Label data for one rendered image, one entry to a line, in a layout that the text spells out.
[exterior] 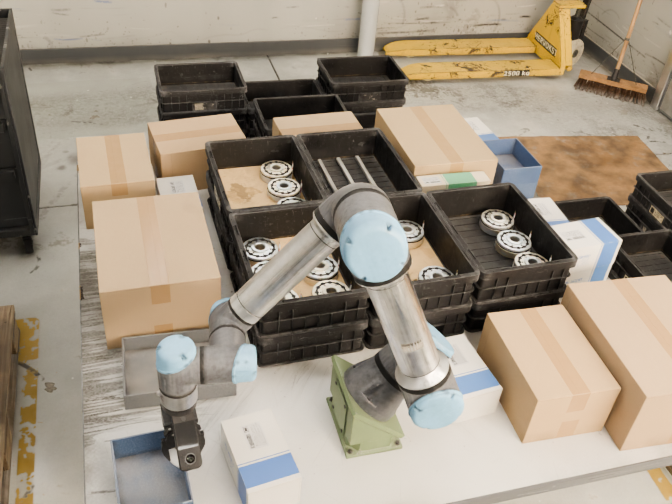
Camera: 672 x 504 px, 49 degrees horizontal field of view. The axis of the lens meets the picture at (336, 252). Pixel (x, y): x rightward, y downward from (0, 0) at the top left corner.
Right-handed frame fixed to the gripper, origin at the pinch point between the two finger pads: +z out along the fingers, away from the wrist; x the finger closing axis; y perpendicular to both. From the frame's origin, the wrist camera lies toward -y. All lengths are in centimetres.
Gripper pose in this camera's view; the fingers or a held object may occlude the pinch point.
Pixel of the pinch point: (185, 466)
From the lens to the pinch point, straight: 172.7
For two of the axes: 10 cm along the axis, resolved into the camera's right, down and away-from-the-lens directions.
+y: -3.1, -6.1, 7.3
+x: -9.5, 1.3, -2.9
